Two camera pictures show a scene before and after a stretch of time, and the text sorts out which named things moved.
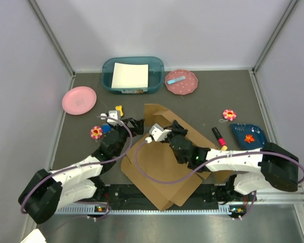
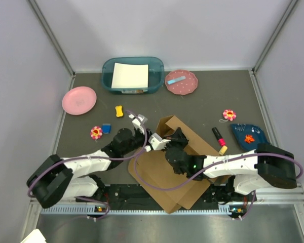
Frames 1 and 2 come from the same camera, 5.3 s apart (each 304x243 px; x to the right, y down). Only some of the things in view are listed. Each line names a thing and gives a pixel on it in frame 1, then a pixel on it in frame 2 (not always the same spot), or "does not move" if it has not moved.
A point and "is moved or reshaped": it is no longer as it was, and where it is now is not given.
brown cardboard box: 156,169 is moved or reshaped
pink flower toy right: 229,114 does not move
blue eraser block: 106,128 does not move
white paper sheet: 130,76 does not move
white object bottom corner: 35,236 does not move
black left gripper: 137,130 to 149,133
